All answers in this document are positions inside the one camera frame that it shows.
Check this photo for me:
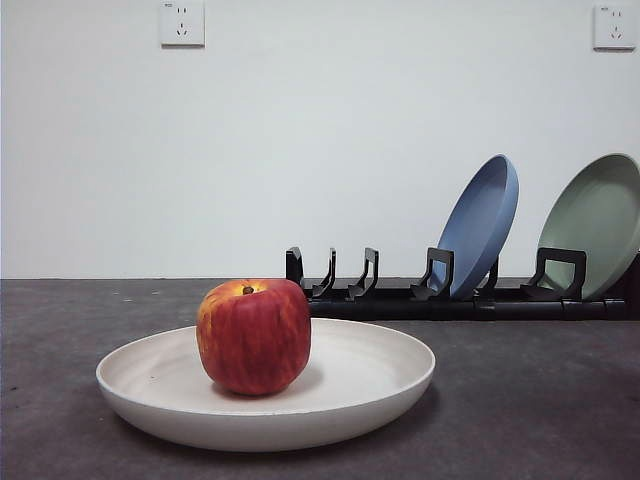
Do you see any blue plate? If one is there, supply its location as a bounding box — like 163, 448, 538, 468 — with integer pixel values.
436, 153, 520, 300

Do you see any white wall socket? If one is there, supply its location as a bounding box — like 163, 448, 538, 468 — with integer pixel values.
159, 0, 206, 50
592, 4, 639, 51

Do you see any green plate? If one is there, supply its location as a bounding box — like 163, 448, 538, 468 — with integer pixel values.
537, 152, 640, 301

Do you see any black plate rack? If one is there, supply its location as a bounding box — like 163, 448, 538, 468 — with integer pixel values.
284, 245, 640, 323

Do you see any red apple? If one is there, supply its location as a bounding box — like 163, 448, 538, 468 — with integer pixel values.
195, 278, 312, 397

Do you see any cream yellow plate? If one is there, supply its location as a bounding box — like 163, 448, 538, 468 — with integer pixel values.
95, 317, 436, 453

